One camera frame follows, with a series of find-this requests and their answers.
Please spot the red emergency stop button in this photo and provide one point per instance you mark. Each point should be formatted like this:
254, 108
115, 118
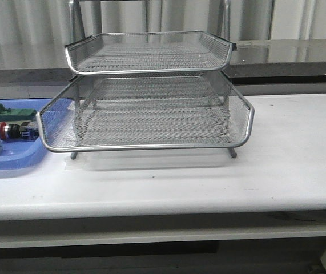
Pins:
27, 130

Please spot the green terminal block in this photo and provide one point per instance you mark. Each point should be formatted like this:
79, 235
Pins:
16, 114

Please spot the grey stone counter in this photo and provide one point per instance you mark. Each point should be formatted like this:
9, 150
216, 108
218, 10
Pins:
254, 62

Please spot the grey metal rack frame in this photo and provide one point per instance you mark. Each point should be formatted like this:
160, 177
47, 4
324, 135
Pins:
77, 31

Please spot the silver mesh tray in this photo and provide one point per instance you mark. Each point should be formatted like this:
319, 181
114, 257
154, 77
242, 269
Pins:
140, 53
181, 110

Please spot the blue plastic tray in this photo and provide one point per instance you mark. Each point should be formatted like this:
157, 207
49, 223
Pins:
22, 154

